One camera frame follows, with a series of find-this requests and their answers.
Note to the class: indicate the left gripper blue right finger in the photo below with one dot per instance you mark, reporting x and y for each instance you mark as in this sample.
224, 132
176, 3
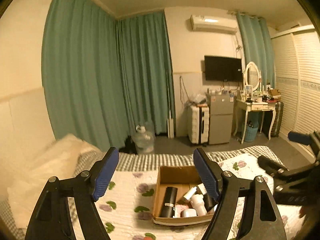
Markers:
260, 219

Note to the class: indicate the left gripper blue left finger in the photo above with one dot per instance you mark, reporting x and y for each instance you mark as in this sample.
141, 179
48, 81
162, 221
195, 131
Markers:
51, 217

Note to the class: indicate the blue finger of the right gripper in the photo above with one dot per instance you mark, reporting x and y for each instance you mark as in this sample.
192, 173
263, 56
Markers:
311, 139
281, 172

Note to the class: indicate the black rectangular charger block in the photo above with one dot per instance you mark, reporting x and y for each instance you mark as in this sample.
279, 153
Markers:
209, 202

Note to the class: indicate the light blue earbuds case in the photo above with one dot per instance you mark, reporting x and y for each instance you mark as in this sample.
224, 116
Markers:
188, 213

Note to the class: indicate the white pill bottle red cap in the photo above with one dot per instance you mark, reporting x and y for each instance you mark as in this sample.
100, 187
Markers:
187, 196

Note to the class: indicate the brown cardboard box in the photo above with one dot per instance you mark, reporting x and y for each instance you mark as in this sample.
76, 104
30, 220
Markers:
183, 178

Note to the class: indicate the black cylinder speaker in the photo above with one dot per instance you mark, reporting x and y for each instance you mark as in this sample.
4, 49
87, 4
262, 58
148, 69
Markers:
169, 201

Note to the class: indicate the white lotion bottle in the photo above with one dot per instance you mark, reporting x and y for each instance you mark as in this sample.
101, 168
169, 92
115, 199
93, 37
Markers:
197, 203

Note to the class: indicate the white square charger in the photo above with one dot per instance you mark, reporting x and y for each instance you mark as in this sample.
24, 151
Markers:
201, 189

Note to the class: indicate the red patterned card case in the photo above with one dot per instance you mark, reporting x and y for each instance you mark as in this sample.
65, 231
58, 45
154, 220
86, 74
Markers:
179, 208

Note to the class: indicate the person's right hand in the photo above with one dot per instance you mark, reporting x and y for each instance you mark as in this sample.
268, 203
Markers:
304, 210

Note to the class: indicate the dark checkered suitcase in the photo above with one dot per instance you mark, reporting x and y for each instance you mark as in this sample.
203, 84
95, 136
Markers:
279, 107

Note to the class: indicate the blue waste basket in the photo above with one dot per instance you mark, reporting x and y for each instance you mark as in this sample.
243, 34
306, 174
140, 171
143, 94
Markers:
250, 134

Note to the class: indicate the white dressing table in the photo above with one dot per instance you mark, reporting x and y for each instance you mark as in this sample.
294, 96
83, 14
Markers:
252, 112

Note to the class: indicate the beige pillow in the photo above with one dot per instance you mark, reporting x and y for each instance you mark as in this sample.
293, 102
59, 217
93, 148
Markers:
58, 159

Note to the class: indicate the silver mini fridge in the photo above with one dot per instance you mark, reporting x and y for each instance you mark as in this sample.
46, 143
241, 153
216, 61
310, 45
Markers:
221, 109

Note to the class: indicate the oval white vanity mirror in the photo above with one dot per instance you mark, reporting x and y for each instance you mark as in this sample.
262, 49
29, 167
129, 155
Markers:
252, 77

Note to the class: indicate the white louvered wardrobe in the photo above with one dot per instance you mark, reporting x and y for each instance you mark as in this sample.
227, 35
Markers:
296, 66

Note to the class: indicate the white suitcase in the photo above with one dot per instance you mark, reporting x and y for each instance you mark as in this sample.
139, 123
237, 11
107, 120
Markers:
198, 124

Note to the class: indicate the small green curtain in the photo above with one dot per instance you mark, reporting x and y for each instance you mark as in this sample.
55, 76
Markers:
256, 40

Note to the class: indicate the white folded rack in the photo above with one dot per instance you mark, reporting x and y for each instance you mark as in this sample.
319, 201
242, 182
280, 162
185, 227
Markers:
170, 120

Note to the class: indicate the clear water jug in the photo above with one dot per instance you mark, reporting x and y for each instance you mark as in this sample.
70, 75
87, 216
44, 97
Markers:
144, 138

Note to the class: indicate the white air conditioner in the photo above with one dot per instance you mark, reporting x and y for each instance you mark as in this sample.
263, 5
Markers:
214, 24

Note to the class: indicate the large green curtain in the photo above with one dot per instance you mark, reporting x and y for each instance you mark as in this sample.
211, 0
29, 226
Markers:
101, 76

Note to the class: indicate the black wall television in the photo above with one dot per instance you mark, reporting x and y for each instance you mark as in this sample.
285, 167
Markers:
220, 68

